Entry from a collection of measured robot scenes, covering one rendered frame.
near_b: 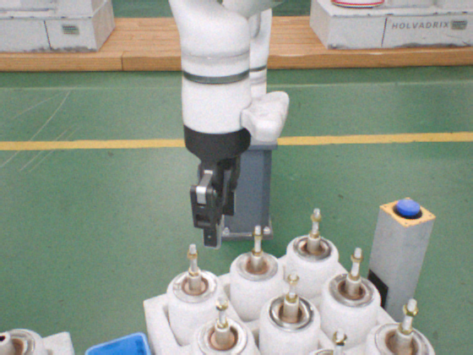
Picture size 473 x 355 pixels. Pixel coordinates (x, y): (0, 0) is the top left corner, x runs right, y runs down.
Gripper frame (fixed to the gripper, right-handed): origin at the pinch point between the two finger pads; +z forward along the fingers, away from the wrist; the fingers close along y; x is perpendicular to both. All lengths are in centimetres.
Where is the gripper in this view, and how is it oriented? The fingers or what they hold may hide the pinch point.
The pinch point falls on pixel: (220, 221)
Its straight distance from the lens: 58.5
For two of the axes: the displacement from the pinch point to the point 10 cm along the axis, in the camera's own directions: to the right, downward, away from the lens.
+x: 9.7, 1.2, -2.0
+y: -2.4, 5.1, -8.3
